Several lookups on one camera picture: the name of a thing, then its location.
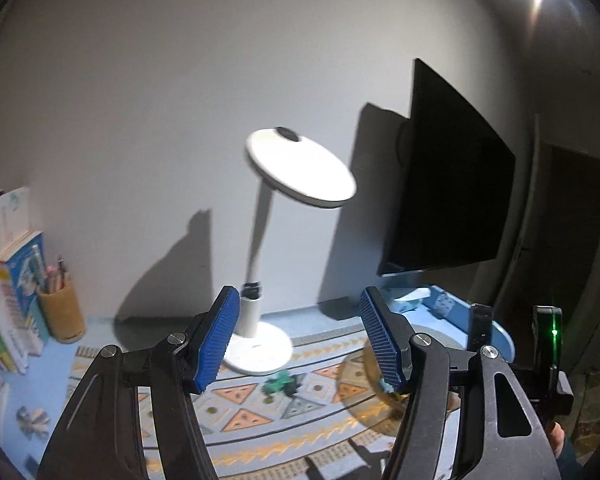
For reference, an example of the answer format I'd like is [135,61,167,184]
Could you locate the amber ribbed glass bowl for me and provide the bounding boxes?
[341,332,463,437]

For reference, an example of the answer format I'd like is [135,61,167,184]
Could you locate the bundle of pens and pencils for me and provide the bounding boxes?
[42,256,71,293]

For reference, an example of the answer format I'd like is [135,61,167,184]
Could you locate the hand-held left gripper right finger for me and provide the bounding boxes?
[359,286,563,480]

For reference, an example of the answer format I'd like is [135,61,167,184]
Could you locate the black flat screen monitor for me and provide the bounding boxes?
[377,57,517,277]

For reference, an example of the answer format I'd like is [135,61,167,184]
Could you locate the white desk lamp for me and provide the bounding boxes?
[222,126,357,375]

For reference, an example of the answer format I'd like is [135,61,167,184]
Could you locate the blue illustrated book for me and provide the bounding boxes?
[0,230,51,361]

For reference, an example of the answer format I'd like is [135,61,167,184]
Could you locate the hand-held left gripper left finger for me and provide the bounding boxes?
[37,285,242,480]

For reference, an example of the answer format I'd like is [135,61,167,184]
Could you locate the brown pen holder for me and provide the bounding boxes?
[36,280,87,345]

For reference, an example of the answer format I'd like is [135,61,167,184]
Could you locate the small flower-shaped toy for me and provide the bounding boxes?
[16,405,51,433]

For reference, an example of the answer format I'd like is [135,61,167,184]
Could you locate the tall white book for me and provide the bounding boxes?
[0,186,33,266]

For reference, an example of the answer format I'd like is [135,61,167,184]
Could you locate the green toy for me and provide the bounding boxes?
[261,371,306,401]

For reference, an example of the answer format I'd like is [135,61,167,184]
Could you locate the dark door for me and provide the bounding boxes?
[532,137,600,376]

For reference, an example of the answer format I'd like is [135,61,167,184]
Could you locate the patterned table mat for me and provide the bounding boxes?
[65,310,461,480]

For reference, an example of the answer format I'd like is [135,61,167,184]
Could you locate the light blue tissue box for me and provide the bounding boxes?
[390,285,462,320]

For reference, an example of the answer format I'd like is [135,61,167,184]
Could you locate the person's right hand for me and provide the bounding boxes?
[549,422,567,460]

